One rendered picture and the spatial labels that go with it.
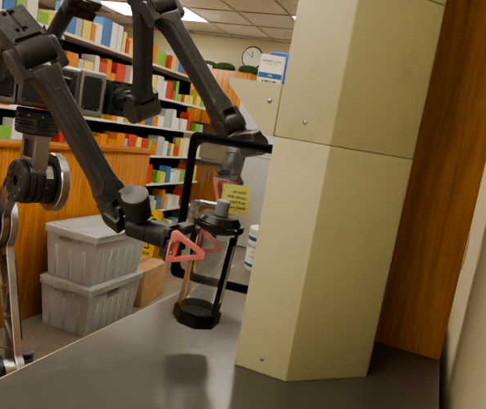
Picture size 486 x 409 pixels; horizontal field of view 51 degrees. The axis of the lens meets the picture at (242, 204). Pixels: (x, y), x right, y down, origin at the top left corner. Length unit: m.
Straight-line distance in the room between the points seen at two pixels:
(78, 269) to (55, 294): 0.24
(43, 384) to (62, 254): 2.41
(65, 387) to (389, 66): 0.82
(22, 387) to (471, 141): 1.06
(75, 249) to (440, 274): 2.39
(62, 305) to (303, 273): 2.55
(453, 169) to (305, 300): 0.52
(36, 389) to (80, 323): 2.43
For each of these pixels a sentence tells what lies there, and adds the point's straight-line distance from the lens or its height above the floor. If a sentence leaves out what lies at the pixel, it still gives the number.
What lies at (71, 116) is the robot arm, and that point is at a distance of 1.14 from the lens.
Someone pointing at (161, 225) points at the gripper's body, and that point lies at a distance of 1.10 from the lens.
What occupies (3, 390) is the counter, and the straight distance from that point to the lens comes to 0.95.
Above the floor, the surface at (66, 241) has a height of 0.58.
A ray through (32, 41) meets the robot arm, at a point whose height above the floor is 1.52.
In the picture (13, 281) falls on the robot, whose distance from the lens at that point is 2.26.
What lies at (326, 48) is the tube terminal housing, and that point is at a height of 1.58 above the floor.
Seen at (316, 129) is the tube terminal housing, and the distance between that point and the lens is 0.96.
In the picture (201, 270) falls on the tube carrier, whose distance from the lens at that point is 1.05.
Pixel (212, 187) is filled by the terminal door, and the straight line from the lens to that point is 1.34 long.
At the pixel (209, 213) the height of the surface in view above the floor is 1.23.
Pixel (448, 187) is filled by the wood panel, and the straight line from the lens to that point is 1.31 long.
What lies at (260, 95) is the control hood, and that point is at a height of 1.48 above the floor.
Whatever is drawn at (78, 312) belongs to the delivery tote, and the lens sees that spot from 3.34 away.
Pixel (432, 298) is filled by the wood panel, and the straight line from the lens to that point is 1.35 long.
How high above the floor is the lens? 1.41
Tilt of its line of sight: 8 degrees down
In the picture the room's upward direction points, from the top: 10 degrees clockwise
